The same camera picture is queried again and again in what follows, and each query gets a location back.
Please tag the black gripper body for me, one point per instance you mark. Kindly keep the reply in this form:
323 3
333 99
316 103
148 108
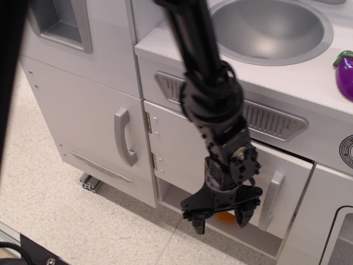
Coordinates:
210 200

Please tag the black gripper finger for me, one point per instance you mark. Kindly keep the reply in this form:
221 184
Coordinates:
243 216
199 225

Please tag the white cabinet door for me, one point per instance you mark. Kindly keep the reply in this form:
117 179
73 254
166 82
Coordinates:
180 152

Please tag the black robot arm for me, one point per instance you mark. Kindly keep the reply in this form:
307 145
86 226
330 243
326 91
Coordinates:
210 97

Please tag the white toy kitchen cabinet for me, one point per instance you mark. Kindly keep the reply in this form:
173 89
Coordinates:
306 89

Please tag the orange toy food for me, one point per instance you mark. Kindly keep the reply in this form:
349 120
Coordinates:
226 217

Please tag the lower metal door hinge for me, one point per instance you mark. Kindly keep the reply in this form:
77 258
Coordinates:
155 163

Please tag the metal door hinge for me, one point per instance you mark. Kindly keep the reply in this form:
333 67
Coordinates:
149 126
155 163

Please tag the white oven door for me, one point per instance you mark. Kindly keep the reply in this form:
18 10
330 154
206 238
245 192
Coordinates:
317 225

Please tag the grey vent grille panel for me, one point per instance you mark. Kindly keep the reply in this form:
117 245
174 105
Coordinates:
266 120

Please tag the upper metal door hinge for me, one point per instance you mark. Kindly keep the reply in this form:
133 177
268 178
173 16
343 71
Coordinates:
149 126

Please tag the round oven dial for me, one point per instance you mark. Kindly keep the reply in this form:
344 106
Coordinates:
345 150

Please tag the silver round sink basin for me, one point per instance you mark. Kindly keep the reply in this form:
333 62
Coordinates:
270 33

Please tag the purple toy eggplant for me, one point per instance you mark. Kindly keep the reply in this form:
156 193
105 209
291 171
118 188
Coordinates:
343 73

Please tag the white toy fridge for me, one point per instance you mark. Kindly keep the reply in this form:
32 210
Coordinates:
80 62

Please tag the silver cabinet door handle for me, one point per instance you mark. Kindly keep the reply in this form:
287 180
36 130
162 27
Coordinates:
268 204

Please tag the aluminium extrusion frame foot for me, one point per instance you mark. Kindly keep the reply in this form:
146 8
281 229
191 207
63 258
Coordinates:
90 183

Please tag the silver fridge door handle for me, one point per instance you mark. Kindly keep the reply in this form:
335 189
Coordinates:
121 121

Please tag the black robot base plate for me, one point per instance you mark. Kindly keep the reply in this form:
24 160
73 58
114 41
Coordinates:
26 251

